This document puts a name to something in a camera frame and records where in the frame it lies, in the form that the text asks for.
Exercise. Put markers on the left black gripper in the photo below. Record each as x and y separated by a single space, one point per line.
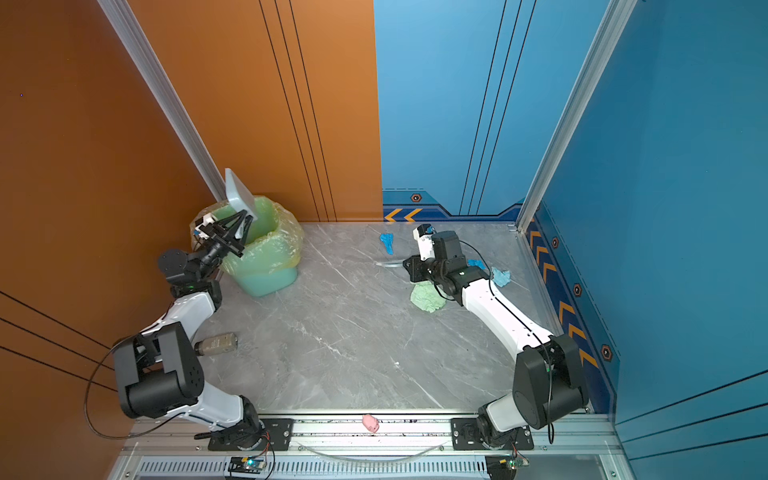
225 243

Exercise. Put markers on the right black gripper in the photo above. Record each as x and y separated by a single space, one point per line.
415 273

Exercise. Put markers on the grey-blue plastic dustpan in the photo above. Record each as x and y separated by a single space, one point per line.
238 195

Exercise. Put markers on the grey-blue hand brush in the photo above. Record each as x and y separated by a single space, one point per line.
391 263

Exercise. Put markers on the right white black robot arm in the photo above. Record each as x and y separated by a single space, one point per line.
549 381

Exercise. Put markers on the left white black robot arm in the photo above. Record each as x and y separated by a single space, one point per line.
158 373

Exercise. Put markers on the large light green paper scrap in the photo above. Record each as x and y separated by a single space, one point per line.
426 297

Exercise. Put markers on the clear yellow bin liner bag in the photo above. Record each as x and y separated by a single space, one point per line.
274 242

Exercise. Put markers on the blue paper scrap far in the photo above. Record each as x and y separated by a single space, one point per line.
387 240

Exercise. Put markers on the small blue paper scrap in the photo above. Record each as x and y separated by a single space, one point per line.
477 263

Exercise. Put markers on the green plastic trash bin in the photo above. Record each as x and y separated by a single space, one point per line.
262 285

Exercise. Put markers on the light blue paper scrap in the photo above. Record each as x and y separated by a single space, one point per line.
500 278

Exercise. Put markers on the dark glass bottle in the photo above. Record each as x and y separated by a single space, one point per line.
216 345

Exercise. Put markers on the right green circuit board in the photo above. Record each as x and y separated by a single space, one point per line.
504 467

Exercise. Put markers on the green circuit board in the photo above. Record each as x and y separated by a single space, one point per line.
247 467
504 467

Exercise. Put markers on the left green circuit board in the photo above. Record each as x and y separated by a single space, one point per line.
247 467

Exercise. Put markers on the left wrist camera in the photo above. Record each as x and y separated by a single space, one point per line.
202 225

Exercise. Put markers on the pink toy on rail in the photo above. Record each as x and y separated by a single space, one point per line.
371 423

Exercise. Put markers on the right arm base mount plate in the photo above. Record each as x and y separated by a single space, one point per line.
473 433

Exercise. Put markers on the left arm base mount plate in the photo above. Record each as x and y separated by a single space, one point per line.
274 434

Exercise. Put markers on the aluminium front rail frame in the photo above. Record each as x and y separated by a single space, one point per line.
410 444

